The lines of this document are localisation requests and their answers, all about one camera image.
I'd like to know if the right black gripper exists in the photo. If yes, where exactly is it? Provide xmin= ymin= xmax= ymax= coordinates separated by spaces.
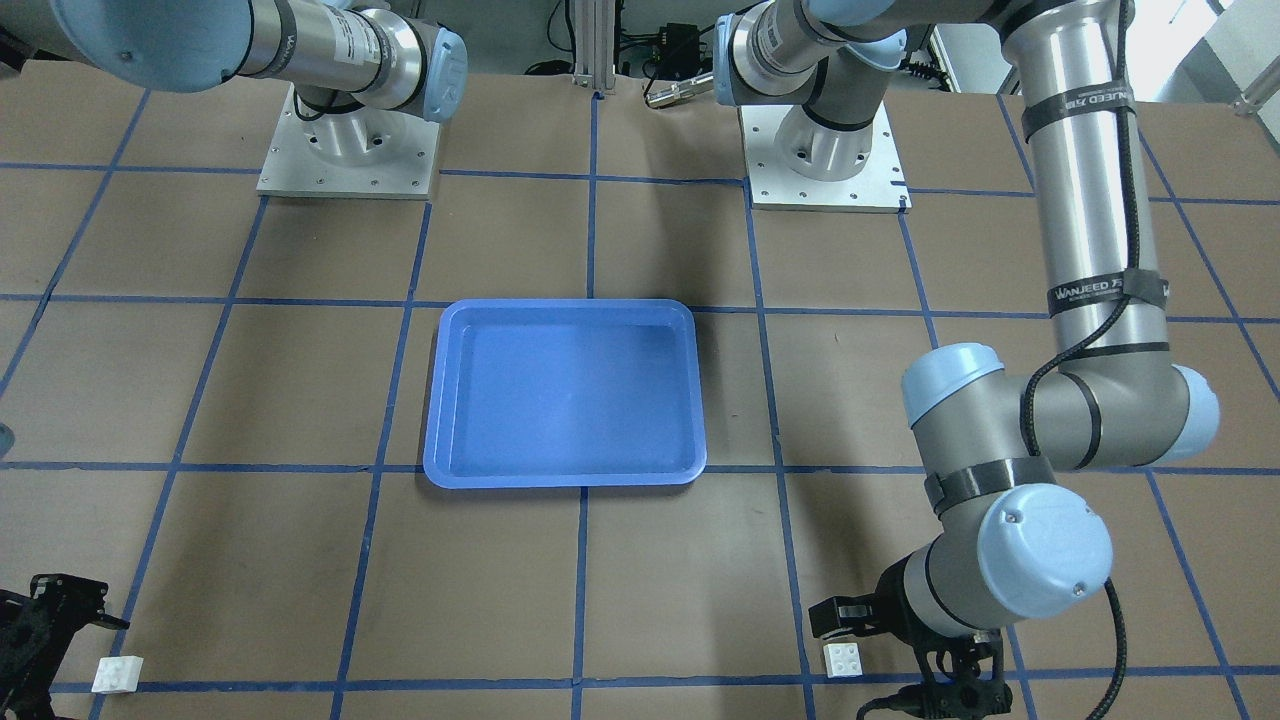
xmin=1 ymin=574 xmax=129 ymax=719

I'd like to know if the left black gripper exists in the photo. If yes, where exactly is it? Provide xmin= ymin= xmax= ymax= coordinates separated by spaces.
xmin=808 ymin=560 xmax=1012 ymax=719

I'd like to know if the white block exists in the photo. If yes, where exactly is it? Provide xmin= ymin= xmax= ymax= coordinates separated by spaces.
xmin=90 ymin=656 xmax=145 ymax=694
xmin=822 ymin=642 xmax=864 ymax=679

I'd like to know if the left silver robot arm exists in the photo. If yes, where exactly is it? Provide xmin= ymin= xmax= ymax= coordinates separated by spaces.
xmin=710 ymin=1 xmax=1220 ymax=719

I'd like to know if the blue plastic tray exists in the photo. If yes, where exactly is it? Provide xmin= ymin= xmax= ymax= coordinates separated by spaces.
xmin=422 ymin=299 xmax=708 ymax=489

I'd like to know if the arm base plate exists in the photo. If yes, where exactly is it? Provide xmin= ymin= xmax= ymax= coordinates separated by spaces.
xmin=256 ymin=86 xmax=442 ymax=201
xmin=739 ymin=106 xmax=913 ymax=213

